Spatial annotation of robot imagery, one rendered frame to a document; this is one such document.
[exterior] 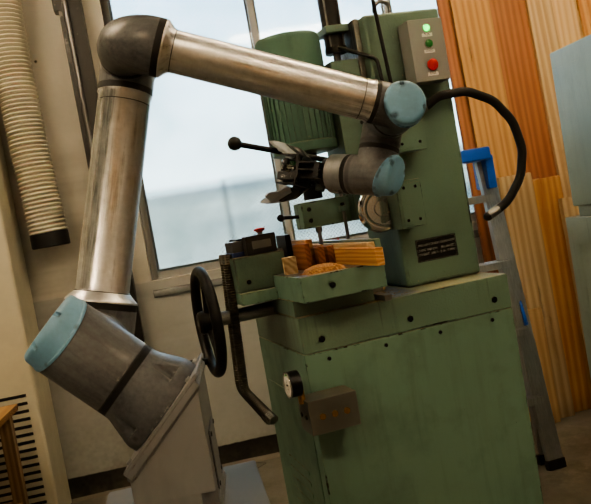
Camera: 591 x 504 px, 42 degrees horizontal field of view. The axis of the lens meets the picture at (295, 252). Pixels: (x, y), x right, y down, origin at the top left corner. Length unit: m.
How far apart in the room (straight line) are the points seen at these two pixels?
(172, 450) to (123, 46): 0.76
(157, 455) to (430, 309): 0.85
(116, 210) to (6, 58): 1.77
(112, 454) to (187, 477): 2.09
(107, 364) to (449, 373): 0.93
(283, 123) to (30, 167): 1.46
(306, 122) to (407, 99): 0.48
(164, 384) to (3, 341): 1.80
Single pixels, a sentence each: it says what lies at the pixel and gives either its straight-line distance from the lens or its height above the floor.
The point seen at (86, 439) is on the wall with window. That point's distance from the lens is 3.49.
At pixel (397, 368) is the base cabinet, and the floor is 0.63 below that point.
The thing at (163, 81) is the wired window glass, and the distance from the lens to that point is 3.49.
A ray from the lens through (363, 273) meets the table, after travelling 1.80.
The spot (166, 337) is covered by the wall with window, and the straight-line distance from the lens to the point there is 3.39.
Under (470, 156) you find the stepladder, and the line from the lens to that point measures 2.82.
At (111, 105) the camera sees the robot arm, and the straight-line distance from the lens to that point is 1.66.
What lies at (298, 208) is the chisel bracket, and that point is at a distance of 2.05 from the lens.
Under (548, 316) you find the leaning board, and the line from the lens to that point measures 3.42.
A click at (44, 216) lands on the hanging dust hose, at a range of 3.22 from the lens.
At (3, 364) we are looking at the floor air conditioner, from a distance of 3.17.
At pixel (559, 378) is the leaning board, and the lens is 3.47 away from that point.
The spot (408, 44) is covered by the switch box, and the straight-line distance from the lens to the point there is 2.07.
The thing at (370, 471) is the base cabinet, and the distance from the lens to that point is 1.96.
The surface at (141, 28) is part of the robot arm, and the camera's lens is 1.56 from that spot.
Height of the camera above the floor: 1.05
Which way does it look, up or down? 3 degrees down
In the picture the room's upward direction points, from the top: 10 degrees counter-clockwise
